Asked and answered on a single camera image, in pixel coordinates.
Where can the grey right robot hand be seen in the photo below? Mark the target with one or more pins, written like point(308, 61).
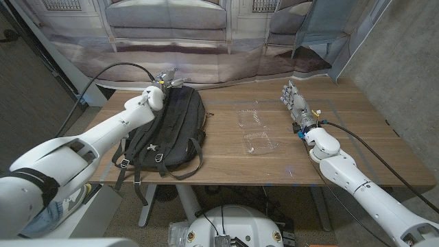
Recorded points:
point(300, 106)

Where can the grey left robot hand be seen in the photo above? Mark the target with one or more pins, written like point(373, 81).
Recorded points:
point(166, 79)

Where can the black backpack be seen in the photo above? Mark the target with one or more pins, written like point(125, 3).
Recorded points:
point(178, 127)

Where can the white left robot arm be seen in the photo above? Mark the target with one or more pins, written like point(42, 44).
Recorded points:
point(103, 130)

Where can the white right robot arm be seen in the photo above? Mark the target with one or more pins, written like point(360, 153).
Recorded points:
point(360, 188)

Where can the clear plastic clamshell container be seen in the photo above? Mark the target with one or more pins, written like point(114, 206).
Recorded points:
point(257, 137)

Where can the printed sofa room backdrop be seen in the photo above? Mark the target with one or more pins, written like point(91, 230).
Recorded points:
point(205, 61)

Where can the grey table leg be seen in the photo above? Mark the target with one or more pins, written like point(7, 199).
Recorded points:
point(322, 212)

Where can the black ribbed round object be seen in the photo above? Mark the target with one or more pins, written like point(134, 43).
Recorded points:
point(166, 193)

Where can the white table column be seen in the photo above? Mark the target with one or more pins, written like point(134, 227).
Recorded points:
point(188, 202)

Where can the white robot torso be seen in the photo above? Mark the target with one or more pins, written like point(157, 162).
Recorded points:
point(240, 223)

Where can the white slanted table leg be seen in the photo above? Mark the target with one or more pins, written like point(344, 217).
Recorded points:
point(145, 216)

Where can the dark wood door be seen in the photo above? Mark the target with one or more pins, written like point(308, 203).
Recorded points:
point(27, 85)

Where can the grey white sneaker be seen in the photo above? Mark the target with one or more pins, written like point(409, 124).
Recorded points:
point(77, 199)

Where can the crumpled clear plastic bag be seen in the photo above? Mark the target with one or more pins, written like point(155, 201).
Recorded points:
point(176, 233)

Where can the person leg in blue jeans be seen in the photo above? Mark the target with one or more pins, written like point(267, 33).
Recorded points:
point(44, 219)

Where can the white door frame post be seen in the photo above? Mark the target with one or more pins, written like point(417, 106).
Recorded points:
point(73, 77)

